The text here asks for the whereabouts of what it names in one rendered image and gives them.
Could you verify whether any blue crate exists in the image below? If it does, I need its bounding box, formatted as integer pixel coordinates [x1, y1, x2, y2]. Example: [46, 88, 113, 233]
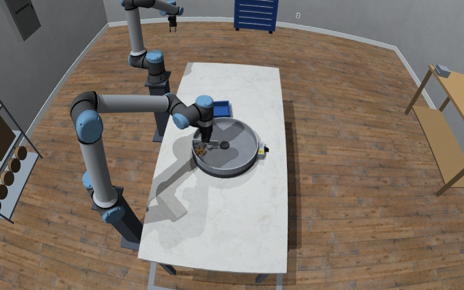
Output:
[213, 100, 233, 119]

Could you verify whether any grey turntable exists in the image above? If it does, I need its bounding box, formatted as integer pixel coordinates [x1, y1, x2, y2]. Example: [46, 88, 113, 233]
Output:
[191, 117, 262, 179]

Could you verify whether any white table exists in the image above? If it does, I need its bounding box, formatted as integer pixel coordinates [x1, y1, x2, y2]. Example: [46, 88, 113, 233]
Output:
[137, 62, 289, 285]

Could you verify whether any blue drawer cabinet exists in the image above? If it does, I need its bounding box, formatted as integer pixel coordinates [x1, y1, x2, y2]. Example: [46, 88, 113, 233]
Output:
[233, 0, 280, 34]

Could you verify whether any metal shelf unit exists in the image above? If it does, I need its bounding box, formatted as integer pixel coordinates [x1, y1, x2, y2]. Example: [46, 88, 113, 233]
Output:
[0, 63, 44, 225]

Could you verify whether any wooden workbench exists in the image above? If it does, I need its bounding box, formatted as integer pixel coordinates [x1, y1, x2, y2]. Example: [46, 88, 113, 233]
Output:
[405, 63, 464, 197]

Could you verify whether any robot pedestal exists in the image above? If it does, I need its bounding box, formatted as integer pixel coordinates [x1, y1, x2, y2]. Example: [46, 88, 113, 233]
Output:
[91, 198, 145, 252]
[144, 71, 173, 143]

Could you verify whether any grey wall panel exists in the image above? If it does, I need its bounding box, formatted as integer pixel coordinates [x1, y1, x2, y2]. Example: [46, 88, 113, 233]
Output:
[0, 0, 42, 42]

